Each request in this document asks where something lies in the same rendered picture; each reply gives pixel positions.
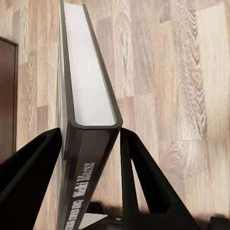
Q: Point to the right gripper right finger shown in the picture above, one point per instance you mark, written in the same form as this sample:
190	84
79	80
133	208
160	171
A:
167	211

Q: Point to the hardback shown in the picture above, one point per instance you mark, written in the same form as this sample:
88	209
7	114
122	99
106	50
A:
87	114

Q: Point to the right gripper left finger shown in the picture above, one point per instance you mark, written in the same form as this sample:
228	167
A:
24	178

